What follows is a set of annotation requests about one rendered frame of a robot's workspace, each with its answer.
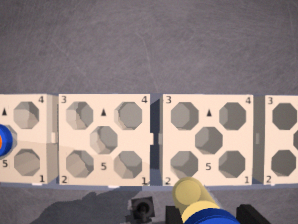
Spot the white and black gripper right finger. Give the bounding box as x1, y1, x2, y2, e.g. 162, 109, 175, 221
236, 204, 271, 224

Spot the beige bucket adapter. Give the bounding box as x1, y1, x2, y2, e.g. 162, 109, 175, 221
158, 94, 253, 186
252, 96, 298, 184
0, 94, 59, 184
59, 94, 153, 186

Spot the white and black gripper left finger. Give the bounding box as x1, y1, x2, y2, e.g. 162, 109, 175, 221
165, 206, 184, 224

